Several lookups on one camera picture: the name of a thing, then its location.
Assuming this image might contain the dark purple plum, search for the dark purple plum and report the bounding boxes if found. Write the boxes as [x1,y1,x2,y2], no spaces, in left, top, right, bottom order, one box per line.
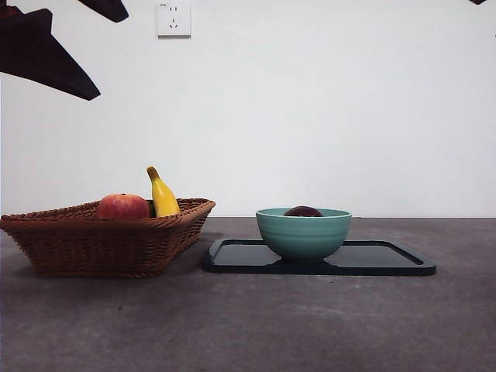
[283,205,324,218]

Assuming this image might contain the teal ceramic bowl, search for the teal ceramic bowl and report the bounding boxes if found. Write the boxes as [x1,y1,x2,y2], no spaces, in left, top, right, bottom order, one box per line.
[255,207,353,264]

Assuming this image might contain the red orange peach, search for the red orange peach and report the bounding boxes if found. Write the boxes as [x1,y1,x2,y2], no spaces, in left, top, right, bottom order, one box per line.
[96,193,151,220]

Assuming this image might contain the yellow banana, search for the yellow banana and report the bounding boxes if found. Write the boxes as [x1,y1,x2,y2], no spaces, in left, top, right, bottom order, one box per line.
[146,166,181,218]

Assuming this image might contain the brown wicker basket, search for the brown wicker basket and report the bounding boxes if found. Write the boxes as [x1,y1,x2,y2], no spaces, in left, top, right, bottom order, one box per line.
[0,198,217,279]

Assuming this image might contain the dark green rectangular tray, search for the dark green rectangular tray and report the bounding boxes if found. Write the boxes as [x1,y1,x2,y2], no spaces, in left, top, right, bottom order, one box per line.
[201,238,438,277]

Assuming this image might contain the white wall socket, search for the white wall socket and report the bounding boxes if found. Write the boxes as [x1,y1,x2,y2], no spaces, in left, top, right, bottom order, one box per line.
[157,0,192,40]

